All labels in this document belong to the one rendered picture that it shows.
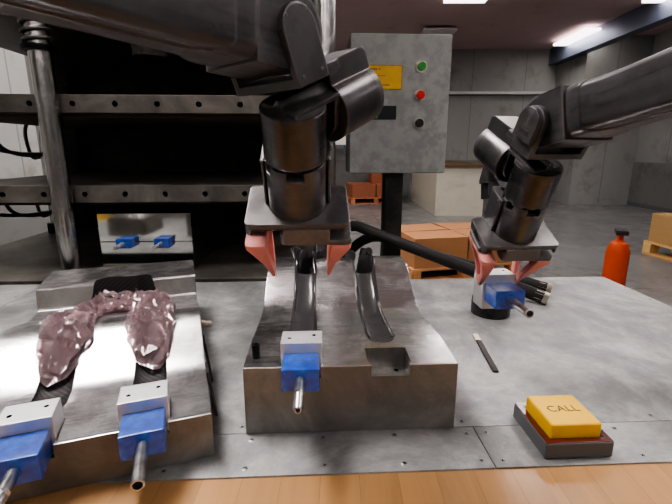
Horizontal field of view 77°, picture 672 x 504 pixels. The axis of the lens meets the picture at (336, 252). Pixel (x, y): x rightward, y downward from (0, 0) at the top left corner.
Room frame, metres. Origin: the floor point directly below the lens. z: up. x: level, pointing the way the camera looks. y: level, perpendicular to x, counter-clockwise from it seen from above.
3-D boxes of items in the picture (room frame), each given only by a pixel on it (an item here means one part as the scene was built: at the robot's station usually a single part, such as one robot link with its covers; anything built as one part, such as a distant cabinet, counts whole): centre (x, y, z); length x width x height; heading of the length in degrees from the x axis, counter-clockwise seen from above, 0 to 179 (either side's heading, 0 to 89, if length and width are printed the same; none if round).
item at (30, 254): (1.56, 0.63, 0.76); 1.30 x 0.84 x 0.06; 93
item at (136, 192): (1.61, 0.63, 1.02); 1.10 x 0.74 x 0.05; 93
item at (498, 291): (0.58, -0.25, 0.93); 0.13 x 0.05 x 0.05; 3
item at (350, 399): (0.71, -0.01, 0.87); 0.50 x 0.26 x 0.14; 3
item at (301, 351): (0.44, 0.04, 0.89); 0.13 x 0.05 x 0.05; 2
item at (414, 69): (1.42, -0.19, 0.74); 0.30 x 0.22 x 1.47; 93
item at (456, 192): (8.72, -2.18, 0.45); 2.62 x 0.84 x 0.90; 0
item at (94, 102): (1.61, 0.63, 1.27); 1.10 x 0.74 x 0.05; 93
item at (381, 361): (0.49, -0.07, 0.87); 0.05 x 0.05 x 0.04; 3
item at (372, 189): (9.56, -0.80, 0.35); 1.25 x 0.95 x 0.70; 90
